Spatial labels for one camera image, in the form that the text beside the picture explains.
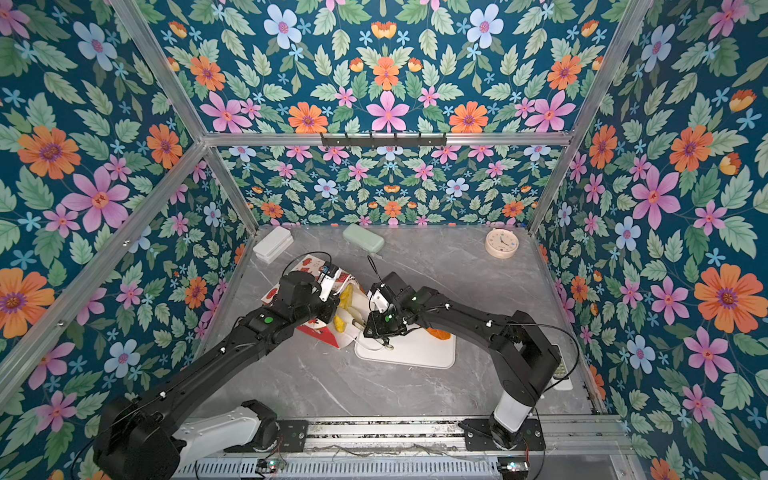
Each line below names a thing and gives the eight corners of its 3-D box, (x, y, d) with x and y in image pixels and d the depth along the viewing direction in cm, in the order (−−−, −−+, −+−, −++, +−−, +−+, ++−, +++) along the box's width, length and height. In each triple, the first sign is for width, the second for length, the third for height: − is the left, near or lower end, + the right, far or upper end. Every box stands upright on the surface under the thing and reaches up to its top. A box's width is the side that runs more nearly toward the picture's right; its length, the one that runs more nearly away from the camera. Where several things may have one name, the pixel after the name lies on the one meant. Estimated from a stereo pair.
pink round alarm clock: (488, 258, 113) (490, 252, 110) (482, 235, 121) (484, 228, 118) (519, 258, 113) (522, 252, 110) (512, 235, 121) (515, 228, 118)
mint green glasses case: (342, 237, 119) (341, 231, 116) (355, 226, 123) (354, 220, 120) (374, 256, 113) (373, 250, 110) (386, 245, 116) (386, 239, 114)
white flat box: (256, 257, 113) (251, 249, 109) (282, 233, 121) (278, 225, 118) (270, 265, 111) (266, 257, 107) (296, 239, 119) (293, 231, 115)
